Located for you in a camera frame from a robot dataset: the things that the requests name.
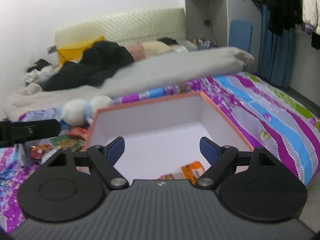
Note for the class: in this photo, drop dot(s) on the white puffer jacket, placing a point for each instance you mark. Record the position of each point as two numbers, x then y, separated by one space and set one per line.
311 15

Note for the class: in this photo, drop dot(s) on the green fried snack bag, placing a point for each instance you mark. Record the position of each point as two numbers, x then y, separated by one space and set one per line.
65 141

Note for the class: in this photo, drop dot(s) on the blue chair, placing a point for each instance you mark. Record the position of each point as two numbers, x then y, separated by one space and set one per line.
240 35

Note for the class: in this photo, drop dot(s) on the grey bedside cabinet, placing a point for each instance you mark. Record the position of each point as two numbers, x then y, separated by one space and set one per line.
212 19

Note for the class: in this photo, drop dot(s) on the orange snack packet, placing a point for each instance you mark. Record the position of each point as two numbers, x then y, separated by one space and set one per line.
192 171

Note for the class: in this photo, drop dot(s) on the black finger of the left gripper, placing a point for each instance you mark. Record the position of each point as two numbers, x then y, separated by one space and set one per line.
13 133

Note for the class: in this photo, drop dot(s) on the small red snack packet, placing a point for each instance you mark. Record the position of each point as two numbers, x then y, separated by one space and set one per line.
37 151

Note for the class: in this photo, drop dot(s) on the black hanging coat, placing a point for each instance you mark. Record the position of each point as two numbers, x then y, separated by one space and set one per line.
284 15

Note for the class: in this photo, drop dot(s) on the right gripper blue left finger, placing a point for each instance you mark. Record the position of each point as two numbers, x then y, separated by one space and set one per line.
102 160

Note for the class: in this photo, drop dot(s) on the pink cardboard box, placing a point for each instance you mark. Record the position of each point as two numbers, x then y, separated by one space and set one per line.
163 134

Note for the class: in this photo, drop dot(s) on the yellow pillow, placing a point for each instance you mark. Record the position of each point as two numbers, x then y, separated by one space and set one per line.
74 51

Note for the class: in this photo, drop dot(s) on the white blue plush toy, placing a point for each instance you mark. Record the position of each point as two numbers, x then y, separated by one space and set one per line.
79 112

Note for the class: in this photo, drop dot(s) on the purple floral bedsheet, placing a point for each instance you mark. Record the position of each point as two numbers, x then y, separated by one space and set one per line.
265 115

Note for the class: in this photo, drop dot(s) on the grey blanket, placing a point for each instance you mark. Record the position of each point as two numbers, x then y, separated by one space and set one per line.
167 69

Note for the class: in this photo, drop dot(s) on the cream quilted headboard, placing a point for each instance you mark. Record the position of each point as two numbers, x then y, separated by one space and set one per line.
127 27

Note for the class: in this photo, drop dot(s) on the red tofu snack bag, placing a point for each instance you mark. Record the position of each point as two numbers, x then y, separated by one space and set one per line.
78 133

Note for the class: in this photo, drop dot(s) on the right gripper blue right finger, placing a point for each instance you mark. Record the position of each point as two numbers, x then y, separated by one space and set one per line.
221 160

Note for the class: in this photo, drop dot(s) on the black clothing pile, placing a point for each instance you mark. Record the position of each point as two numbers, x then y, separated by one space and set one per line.
97 64

